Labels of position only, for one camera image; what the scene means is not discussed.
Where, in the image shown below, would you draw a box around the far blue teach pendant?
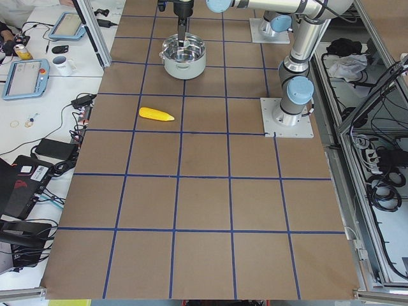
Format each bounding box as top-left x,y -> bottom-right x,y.
48,12 -> 86,41

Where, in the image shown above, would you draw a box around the blue teach pendant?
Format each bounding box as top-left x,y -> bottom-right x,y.
48,12 -> 86,41
2,59 -> 50,101

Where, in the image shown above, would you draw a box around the near blue teach pendant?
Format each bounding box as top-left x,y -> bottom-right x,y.
2,59 -> 50,101

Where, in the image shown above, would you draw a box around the small black adapter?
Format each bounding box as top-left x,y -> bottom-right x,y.
96,18 -> 118,28

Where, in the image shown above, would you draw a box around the coiled black cables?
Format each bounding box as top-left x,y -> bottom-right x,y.
365,171 -> 404,212

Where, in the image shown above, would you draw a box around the yellow corn cob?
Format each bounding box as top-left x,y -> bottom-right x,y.
138,107 -> 175,122

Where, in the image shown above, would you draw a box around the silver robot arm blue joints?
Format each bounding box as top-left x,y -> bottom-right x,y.
206,1 -> 353,115

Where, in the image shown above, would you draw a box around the black laptop red logo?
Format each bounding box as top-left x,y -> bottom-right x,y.
1,155 -> 54,220

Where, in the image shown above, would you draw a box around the aluminium frame post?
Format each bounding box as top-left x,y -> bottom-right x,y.
73,0 -> 112,69

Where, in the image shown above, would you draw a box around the black cloth bundle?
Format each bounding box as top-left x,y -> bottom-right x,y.
326,38 -> 362,57

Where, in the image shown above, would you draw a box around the black computer mouse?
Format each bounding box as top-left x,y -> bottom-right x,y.
52,45 -> 69,54

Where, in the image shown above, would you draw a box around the brown paper table cover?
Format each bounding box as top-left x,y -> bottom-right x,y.
41,1 -> 358,300

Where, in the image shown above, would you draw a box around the power strip with plugs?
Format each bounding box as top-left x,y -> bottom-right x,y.
69,106 -> 92,145

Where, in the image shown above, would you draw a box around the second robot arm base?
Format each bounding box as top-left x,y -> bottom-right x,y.
259,11 -> 292,38

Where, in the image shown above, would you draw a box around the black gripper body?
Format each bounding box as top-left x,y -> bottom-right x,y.
173,0 -> 194,18

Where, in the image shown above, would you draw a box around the white steel cooking pot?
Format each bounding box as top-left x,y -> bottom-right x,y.
159,33 -> 207,80

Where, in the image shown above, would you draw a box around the black power brick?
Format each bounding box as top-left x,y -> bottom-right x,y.
34,138 -> 78,161

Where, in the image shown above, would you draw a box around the white mug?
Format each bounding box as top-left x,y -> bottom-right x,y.
52,55 -> 77,77

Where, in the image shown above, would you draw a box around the aluminium cage frame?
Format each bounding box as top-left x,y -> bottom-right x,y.
314,1 -> 407,305

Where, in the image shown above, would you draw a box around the white power strip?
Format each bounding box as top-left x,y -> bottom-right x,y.
364,149 -> 382,175

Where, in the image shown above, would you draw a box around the yellow drink can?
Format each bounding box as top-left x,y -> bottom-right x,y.
13,44 -> 33,61

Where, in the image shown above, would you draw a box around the black docking device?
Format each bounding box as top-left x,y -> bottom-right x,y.
1,220 -> 57,272

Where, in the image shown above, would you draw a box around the crumpled white cloth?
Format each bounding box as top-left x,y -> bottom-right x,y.
328,54 -> 367,82

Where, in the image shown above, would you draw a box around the black power adapter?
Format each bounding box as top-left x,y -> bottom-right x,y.
71,94 -> 96,109

